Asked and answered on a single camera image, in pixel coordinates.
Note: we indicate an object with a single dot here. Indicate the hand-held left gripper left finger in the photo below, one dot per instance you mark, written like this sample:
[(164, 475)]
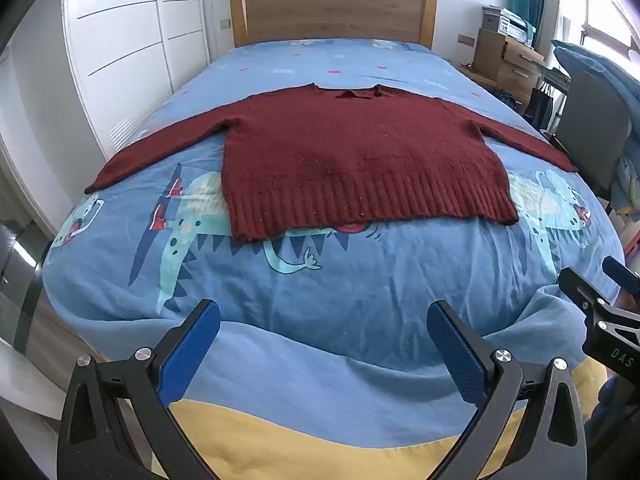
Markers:
[(192, 355)]

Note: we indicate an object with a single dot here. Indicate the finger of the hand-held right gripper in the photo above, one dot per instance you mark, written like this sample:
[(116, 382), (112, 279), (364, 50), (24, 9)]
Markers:
[(621, 272), (580, 290)]

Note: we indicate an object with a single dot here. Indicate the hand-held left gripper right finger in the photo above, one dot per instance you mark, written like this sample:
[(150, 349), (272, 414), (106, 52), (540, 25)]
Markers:
[(457, 360)]

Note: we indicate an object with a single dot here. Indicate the dark red knitted sweater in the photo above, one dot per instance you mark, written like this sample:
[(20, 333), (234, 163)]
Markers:
[(360, 170)]

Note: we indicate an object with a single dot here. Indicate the blue dinosaur printed blanket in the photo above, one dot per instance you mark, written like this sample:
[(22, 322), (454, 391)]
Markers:
[(350, 300)]

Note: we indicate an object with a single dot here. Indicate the grey chair with blue blanket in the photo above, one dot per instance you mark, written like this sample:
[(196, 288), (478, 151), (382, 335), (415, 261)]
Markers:
[(622, 90)]

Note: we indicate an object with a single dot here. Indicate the dark paper bag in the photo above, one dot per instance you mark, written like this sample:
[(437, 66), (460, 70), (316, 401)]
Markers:
[(540, 107)]

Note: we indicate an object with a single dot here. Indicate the black bag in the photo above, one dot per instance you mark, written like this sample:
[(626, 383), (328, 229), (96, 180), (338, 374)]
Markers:
[(507, 100)]

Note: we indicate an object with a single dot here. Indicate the wooden drawer cabinet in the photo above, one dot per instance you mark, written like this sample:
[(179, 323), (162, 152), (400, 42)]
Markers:
[(505, 67)]

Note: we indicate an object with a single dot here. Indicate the wooden nightstand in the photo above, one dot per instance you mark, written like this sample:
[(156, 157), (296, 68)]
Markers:
[(475, 76)]

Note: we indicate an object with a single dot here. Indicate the window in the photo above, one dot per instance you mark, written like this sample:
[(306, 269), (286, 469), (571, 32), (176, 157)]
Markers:
[(612, 15)]

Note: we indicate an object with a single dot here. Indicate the white printer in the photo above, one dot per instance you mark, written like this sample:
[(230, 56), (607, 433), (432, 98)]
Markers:
[(505, 22)]

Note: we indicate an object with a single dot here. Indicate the white wardrobe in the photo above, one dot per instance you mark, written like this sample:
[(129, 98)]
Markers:
[(115, 35)]

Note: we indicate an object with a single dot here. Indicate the wooden bed headboard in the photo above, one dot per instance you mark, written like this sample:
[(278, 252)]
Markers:
[(330, 15)]

